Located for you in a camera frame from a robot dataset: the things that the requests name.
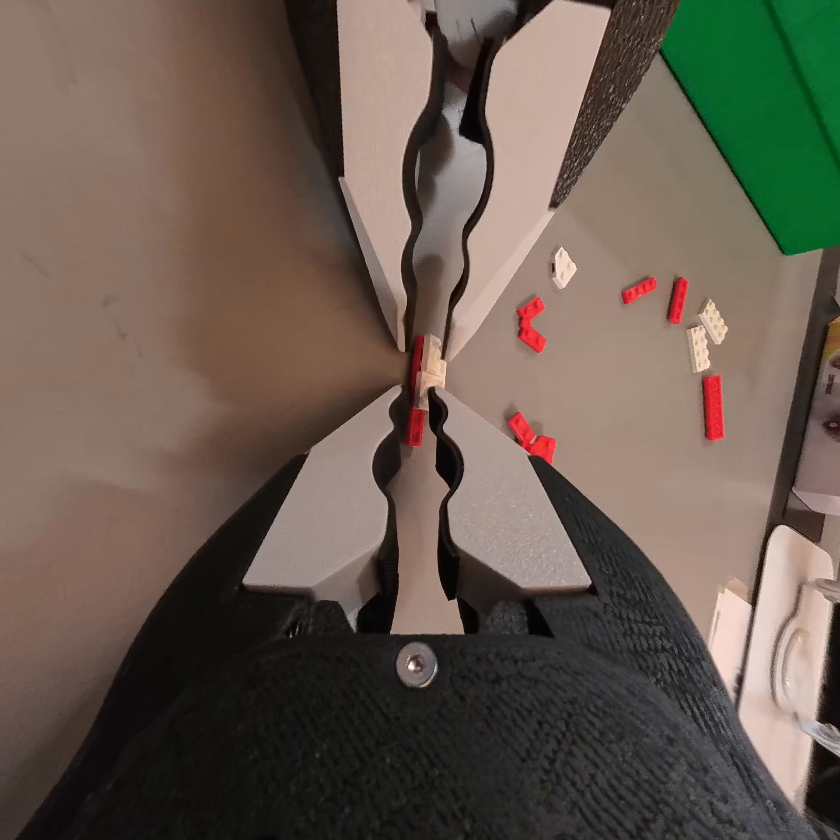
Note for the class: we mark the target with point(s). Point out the long red lego plate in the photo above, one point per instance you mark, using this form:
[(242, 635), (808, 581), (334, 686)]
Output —
[(712, 407)]

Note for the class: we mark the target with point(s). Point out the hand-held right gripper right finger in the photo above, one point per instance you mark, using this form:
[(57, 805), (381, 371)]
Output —
[(518, 525)]

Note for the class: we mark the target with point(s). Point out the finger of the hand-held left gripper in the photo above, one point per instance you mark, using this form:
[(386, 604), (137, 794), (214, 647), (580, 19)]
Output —
[(377, 131), (531, 131)]

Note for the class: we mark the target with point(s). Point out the white desk lamp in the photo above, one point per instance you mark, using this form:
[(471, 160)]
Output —
[(781, 623)]

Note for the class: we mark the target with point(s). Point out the short red lego plate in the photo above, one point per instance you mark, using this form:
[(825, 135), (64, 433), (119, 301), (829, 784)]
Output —
[(638, 291), (678, 300)]

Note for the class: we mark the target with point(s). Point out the small white lego plate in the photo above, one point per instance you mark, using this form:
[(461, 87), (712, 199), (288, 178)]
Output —
[(563, 269)]

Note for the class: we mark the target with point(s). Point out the printed paper sheet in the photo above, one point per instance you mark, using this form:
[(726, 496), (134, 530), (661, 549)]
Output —
[(728, 630)]

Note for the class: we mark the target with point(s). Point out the red and white lego assembly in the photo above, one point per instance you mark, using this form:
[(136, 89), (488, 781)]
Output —
[(415, 426)]

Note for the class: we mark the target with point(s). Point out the white studded lego plate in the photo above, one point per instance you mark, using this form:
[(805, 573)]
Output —
[(699, 349), (713, 321)]

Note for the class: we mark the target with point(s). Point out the red angled lego piece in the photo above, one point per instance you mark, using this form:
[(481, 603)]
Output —
[(533, 338), (522, 428)]

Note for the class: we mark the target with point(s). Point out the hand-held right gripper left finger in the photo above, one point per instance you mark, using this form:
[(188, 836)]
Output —
[(315, 525)]

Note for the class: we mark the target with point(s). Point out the green plastic bin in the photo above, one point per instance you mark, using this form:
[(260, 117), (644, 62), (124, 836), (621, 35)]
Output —
[(754, 98)]

